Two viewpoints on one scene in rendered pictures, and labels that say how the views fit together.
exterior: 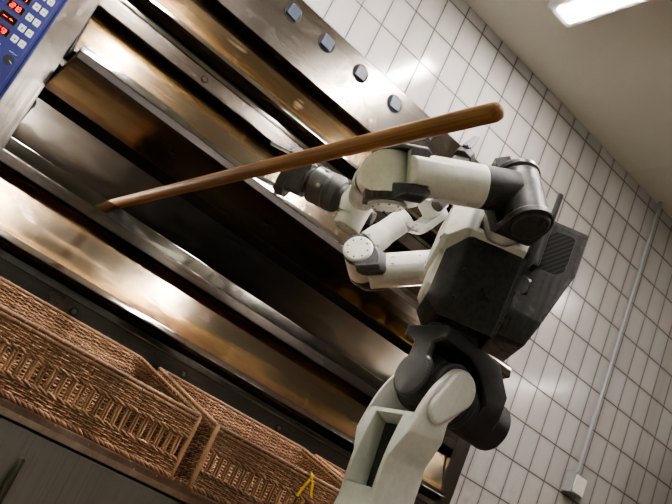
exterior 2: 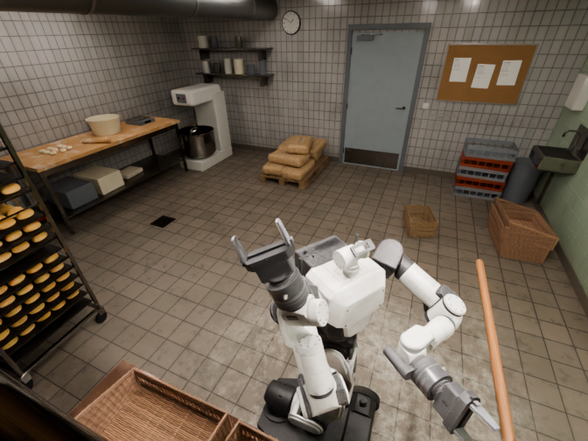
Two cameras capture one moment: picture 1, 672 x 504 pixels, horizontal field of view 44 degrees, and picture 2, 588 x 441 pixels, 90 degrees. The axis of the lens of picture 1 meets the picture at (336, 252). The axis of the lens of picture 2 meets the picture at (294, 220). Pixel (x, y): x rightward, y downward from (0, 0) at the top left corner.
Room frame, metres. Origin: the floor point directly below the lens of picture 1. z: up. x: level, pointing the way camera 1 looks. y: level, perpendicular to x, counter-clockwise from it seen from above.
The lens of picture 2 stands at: (2.31, 0.23, 2.11)
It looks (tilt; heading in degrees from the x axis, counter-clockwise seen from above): 33 degrees down; 235
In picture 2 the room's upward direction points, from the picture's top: 1 degrees counter-clockwise
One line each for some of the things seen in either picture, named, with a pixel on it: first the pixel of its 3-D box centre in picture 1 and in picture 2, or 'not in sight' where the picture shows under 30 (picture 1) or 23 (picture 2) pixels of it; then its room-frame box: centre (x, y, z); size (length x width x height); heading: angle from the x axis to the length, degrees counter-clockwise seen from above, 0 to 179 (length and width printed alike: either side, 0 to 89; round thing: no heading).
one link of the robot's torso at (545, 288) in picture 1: (494, 274); (336, 288); (1.71, -0.35, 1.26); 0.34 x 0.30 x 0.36; 177
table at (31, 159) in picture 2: not in sight; (114, 165); (2.10, -4.70, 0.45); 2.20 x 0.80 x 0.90; 31
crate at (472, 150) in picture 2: not in sight; (489, 149); (-2.19, -1.41, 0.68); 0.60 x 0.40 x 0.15; 121
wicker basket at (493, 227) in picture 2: not in sight; (514, 234); (-1.23, -0.52, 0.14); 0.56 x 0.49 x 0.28; 37
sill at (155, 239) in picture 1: (265, 314); not in sight; (2.49, 0.12, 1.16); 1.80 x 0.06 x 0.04; 121
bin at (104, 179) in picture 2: not in sight; (99, 179); (2.34, -4.56, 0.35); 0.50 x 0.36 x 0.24; 122
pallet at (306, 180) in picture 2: not in sight; (296, 167); (-0.53, -3.69, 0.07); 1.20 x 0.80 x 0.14; 31
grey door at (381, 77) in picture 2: not in sight; (377, 104); (-1.68, -3.04, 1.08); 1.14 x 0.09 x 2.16; 121
